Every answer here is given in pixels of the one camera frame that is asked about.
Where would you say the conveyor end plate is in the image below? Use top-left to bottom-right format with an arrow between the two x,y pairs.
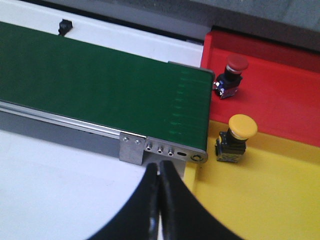
144,136 -> 208,164

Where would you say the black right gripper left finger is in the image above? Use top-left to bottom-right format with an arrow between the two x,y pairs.
90,163 -> 160,240

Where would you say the aluminium conveyor side rail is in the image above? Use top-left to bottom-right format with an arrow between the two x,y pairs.
0,100 -> 121,140

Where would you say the metal conveyor support bracket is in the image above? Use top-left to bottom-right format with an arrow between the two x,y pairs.
119,132 -> 147,166

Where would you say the right grey stone slab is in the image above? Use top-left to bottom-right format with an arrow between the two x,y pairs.
53,0 -> 320,51

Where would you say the yellow mushroom push button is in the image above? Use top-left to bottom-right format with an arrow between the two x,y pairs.
215,114 -> 258,163

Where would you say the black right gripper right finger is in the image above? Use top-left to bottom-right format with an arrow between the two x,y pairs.
159,160 -> 241,240

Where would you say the small black clip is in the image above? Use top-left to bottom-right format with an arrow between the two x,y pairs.
58,19 -> 73,37

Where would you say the green conveyor belt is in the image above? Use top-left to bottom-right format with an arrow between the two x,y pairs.
0,22 -> 213,150

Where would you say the red plastic tray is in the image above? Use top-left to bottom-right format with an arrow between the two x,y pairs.
201,30 -> 320,146

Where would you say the yellow plastic tray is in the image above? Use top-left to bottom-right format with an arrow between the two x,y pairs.
184,121 -> 320,240

